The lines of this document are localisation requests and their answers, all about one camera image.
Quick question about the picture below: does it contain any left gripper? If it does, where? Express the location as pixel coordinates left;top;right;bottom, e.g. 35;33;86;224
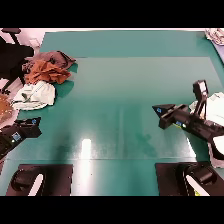
12;116;43;140

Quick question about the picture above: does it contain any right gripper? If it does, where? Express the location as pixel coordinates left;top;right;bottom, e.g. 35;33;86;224
157;104;192;130

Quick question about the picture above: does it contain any white shirt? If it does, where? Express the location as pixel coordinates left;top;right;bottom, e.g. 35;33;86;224
189;92;224;168

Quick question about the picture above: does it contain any pale greenish garment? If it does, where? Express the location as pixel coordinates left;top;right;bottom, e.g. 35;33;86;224
11;80;56;112

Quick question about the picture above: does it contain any orange garment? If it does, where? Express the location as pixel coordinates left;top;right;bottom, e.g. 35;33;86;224
24;61;73;85

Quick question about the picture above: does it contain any black chair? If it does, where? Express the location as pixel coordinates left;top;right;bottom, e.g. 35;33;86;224
0;28;35;95

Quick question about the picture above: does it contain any grey-brown garment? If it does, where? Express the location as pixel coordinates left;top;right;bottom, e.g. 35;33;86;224
32;50;77;70

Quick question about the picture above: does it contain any pale patterned garment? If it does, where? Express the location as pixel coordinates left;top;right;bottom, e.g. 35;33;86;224
204;28;224;47

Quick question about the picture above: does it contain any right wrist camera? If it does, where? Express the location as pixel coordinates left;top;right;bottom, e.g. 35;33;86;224
192;79;210;118

